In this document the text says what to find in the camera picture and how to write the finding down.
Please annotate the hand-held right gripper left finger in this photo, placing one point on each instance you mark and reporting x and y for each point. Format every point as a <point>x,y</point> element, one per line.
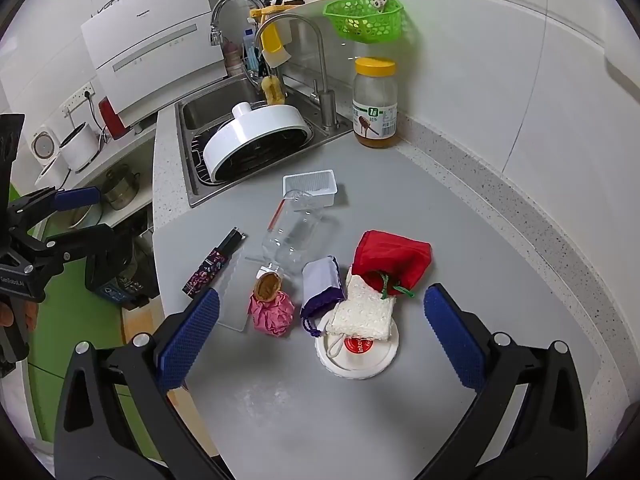
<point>192,337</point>

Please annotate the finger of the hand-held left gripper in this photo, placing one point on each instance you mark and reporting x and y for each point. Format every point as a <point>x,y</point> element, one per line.
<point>95,245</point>
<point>77,197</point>

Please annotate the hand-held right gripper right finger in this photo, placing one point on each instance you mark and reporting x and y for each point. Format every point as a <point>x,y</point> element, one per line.
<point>455,340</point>

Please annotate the white lid with red label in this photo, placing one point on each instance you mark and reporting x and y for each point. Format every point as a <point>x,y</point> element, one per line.
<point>357,366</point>

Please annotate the black trash bin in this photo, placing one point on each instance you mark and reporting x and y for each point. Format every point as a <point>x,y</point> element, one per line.
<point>135,275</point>

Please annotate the person's left hand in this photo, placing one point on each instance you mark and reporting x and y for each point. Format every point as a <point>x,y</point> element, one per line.
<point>7,316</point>

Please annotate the steel pot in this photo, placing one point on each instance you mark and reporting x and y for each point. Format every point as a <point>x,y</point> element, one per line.
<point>120,190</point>

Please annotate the white rice cooker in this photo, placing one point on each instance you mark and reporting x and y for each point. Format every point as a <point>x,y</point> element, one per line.
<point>77,147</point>

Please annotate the small white square appliance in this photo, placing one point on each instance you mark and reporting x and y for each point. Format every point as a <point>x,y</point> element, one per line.
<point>45,142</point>

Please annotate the black patterned tube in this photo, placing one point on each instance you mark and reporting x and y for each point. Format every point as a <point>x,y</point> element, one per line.
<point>210,265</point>

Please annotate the pink crumpled paper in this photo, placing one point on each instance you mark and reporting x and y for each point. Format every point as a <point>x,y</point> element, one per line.
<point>272,314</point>

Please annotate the red container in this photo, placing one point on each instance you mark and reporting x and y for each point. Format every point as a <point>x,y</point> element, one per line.
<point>111,117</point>

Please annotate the walnut shell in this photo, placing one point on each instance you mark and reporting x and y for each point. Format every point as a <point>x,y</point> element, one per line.
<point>267,287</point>

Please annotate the white loofah sponge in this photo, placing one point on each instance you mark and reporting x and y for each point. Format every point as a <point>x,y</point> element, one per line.
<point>360,310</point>

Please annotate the clear plastic bottle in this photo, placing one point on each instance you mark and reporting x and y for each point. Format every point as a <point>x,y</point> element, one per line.
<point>295,232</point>

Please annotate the white dishwasher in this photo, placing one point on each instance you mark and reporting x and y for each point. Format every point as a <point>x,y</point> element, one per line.
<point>150,60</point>

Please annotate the steel sink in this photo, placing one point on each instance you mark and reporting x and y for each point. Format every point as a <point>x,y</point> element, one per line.
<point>210,102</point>

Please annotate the white plastic tray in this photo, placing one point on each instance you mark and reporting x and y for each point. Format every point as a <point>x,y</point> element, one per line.
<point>311,181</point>

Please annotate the brown bottle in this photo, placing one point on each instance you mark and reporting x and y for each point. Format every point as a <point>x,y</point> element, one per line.
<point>232,60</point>

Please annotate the yellow sponge brush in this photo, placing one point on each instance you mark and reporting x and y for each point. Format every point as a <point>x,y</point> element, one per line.
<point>272,91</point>

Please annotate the blue bottle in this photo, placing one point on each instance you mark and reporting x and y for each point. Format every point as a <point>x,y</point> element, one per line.
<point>249,50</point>

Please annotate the honey jar with yellow lid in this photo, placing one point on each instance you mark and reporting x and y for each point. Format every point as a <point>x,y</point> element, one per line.
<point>375,120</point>

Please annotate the chrome faucet with sprayer head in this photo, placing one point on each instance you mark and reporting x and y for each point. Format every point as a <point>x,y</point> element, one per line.
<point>225,7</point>

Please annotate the yellow white hanging holder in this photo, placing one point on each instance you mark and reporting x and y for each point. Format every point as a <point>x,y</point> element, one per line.
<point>272,40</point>

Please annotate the slim chrome gooseneck faucet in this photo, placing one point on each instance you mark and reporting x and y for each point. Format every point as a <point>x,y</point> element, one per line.
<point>327,110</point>

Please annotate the green plastic basket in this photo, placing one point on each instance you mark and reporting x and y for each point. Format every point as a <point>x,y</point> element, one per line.
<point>365,25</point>

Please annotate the small white toy figure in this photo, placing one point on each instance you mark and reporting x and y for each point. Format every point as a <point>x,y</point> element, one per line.
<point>378,4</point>

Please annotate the white wall outlet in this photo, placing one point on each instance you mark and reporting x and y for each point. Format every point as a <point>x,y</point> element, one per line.
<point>75,100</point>

